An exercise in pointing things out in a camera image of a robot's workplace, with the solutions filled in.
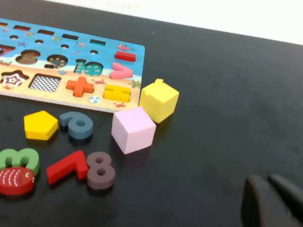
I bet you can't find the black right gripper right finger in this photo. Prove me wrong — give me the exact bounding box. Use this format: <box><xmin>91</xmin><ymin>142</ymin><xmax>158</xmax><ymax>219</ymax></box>
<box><xmin>268</xmin><ymin>174</ymin><xmax>303</xmax><ymax>222</ymax></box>

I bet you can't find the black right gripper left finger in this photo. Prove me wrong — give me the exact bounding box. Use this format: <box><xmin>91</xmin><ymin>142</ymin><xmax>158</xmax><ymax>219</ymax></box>
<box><xmin>241</xmin><ymin>175</ymin><xmax>299</xmax><ymax>227</ymax></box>

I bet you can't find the yellow pentagon piece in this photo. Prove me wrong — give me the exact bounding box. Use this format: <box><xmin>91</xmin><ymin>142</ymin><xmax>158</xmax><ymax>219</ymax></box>
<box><xmin>23</xmin><ymin>110</ymin><xmax>59</xmax><ymax>140</ymax></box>

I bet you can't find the yellow equals sign piece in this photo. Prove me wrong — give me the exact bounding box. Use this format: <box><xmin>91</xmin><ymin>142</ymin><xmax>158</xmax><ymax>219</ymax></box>
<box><xmin>103</xmin><ymin>84</ymin><xmax>132</xmax><ymax>103</ymax></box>

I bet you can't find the pink greater-than sign piece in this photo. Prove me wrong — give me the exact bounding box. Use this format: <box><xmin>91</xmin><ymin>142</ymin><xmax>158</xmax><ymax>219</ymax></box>
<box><xmin>110</xmin><ymin>62</ymin><xmax>133</xmax><ymax>80</ymax></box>

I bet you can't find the red minus sign piece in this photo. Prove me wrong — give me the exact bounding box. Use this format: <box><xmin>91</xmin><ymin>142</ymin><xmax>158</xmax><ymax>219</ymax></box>
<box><xmin>115</xmin><ymin>51</ymin><xmax>137</xmax><ymax>62</ymax></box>

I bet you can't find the orange plus sign piece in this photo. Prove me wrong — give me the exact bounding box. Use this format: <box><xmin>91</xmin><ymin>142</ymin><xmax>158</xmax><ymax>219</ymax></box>
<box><xmin>66</xmin><ymin>76</ymin><xmax>95</xmax><ymax>97</ymax></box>

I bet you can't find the colourful wooden puzzle board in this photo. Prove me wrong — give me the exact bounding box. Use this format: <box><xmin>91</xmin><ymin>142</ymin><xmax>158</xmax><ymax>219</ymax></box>
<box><xmin>0</xmin><ymin>18</ymin><xmax>145</xmax><ymax>113</ymax></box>

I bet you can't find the yellow cube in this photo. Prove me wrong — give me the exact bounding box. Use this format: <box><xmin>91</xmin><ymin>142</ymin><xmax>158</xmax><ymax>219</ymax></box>
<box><xmin>139</xmin><ymin>79</ymin><xmax>180</xmax><ymax>124</ymax></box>

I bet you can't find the light pink cube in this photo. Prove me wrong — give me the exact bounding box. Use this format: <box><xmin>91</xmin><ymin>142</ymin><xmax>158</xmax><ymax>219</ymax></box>
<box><xmin>111</xmin><ymin>106</ymin><xmax>157</xmax><ymax>155</ymax></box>

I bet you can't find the brown number eight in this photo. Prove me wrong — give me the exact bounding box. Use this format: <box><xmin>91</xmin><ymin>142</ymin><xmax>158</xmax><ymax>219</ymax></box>
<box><xmin>86</xmin><ymin>151</ymin><xmax>116</xmax><ymax>190</ymax></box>

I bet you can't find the red number seven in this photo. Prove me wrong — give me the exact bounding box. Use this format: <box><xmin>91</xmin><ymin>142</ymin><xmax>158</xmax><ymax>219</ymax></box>
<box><xmin>46</xmin><ymin>150</ymin><xmax>89</xmax><ymax>185</ymax></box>

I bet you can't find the slate blue number nine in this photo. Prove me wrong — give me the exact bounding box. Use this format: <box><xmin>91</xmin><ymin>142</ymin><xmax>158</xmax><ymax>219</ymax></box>
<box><xmin>59</xmin><ymin>111</ymin><xmax>94</xmax><ymax>140</ymax></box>

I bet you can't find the green number three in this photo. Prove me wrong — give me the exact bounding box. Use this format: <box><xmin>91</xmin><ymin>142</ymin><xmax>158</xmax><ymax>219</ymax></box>
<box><xmin>0</xmin><ymin>148</ymin><xmax>40</xmax><ymax>177</ymax></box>

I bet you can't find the red wooden fish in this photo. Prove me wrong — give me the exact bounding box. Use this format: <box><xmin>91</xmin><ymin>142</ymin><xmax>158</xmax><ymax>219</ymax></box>
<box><xmin>0</xmin><ymin>166</ymin><xmax>36</xmax><ymax>196</ymax></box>

